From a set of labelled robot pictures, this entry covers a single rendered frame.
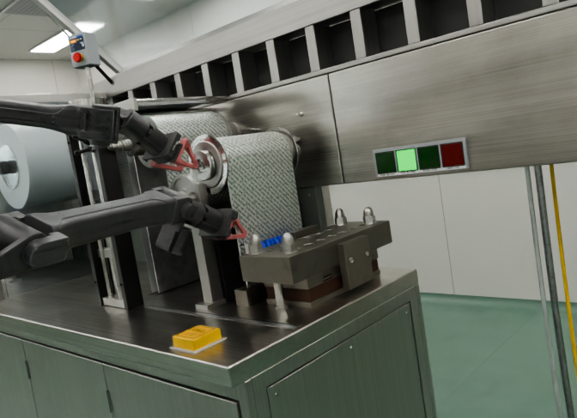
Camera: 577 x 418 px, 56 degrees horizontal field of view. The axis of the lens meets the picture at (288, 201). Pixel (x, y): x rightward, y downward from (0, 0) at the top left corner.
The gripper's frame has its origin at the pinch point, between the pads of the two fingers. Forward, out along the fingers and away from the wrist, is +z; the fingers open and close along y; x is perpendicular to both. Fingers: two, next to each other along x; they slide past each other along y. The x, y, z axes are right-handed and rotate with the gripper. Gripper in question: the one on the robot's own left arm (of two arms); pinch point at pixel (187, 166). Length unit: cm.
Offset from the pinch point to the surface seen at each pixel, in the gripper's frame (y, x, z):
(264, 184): 9.1, 4.2, 17.1
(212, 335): 21.5, -37.5, 7.3
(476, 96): 58, 27, 24
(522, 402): 18, -4, 193
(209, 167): 5.5, 0.4, 2.2
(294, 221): 9.3, 1.3, 31.6
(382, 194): -117, 140, 239
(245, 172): 8.9, 3.9, 10.4
